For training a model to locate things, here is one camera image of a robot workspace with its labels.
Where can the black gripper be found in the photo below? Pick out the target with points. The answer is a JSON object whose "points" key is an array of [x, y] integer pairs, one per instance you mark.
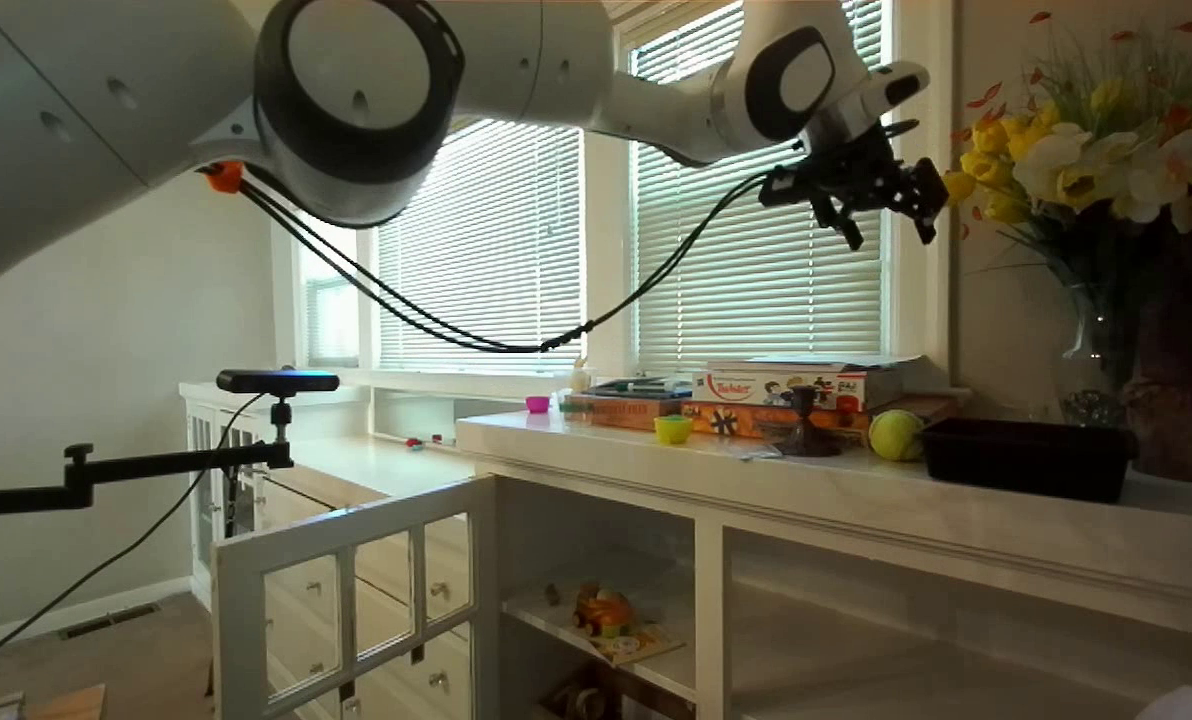
{"points": [[857, 164]]}

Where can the green apple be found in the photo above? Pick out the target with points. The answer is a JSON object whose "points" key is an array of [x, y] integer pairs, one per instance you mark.
{"points": [[896, 433]]}

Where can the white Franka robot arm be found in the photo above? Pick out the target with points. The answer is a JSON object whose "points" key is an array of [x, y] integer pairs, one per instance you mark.
{"points": [[357, 83]]}

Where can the brown decorative object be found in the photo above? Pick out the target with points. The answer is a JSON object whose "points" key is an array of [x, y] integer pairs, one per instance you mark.
{"points": [[1190, 372]]}

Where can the white window blind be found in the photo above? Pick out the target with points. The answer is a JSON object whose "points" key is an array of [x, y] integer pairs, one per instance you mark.
{"points": [[490, 254], [758, 294]]}

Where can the white board game box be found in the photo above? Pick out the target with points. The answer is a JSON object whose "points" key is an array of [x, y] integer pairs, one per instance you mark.
{"points": [[782, 387]]}

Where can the yellow and white flower bouquet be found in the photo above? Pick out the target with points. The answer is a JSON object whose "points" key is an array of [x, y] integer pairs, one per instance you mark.
{"points": [[1090, 144]]}

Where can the small black figurine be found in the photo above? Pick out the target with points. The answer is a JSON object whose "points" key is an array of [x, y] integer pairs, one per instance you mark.
{"points": [[807, 424]]}

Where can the orange board game box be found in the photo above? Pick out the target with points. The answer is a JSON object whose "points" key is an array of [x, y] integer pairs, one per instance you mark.
{"points": [[743, 424]]}

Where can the clear glass vase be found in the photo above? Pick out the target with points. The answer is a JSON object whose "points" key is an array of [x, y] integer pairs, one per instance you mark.
{"points": [[1095, 366]]}

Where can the black rectangular tray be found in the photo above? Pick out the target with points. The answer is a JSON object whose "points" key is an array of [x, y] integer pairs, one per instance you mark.
{"points": [[1029, 460]]}

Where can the small yellow cup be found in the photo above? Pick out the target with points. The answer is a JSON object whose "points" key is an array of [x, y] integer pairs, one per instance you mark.
{"points": [[674, 430]]}

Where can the white shelf cabinet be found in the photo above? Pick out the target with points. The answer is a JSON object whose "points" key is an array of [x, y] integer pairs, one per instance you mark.
{"points": [[891, 535]]}

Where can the brown cardboard box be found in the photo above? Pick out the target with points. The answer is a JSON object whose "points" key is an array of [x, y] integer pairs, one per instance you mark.
{"points": [[619, 409]]}

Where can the small pink cup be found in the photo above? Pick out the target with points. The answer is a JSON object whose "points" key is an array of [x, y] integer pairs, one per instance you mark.
{"points": [[537, 407]]}

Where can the orange toy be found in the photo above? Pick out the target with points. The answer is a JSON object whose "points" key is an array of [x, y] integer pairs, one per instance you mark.
{"points": [[600, 615]]}

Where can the white dresser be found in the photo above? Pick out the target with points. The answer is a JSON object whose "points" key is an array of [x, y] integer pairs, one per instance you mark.
{"points": [[357, 464]]}

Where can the floor air vent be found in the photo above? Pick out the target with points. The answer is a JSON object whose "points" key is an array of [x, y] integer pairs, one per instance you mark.
{"points": [[111, 620]]}

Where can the black stereo camera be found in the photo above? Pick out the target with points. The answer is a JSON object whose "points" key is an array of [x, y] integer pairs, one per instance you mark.
{"points": [[279, 382]]}

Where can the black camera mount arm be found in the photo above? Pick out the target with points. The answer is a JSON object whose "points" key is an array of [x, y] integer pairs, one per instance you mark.
{"points": [[157, 464]]}

